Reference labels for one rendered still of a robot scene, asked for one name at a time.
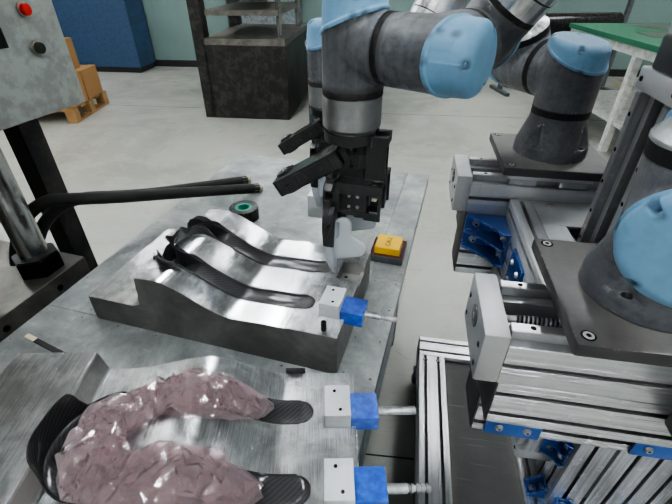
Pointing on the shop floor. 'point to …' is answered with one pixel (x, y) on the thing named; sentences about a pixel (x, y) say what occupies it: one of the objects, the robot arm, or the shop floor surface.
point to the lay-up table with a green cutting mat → (633, 37)
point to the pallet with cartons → (91, 87)
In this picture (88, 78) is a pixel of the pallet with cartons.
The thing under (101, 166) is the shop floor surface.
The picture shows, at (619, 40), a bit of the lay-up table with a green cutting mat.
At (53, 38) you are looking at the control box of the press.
